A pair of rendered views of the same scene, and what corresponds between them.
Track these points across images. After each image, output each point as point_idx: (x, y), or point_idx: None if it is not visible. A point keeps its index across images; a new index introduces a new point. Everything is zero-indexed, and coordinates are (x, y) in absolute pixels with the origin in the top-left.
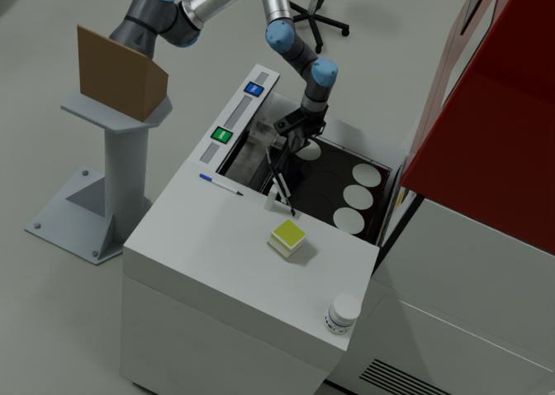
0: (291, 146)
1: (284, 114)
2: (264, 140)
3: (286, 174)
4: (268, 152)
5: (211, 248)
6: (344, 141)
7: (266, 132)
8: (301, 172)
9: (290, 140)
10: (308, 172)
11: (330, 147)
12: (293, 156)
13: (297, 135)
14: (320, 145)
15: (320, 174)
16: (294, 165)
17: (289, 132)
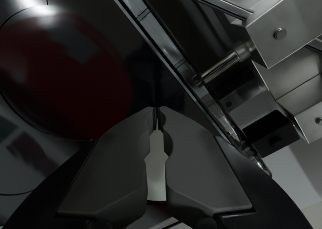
0: (164, 117)
1: (320, 160)
2: (284, 10)
3: (38, 17)
4: None
5: None
6: (182, 224)
7: (314, 69)
8: (49, 92)
9: (188, 134)
10: (47, 120)
11: (141, 223)
12: (140, 105)
13: (166, 200)
14: (160, 206)
15: (31, 151)
16: (91, 83)
17: (231, 162)
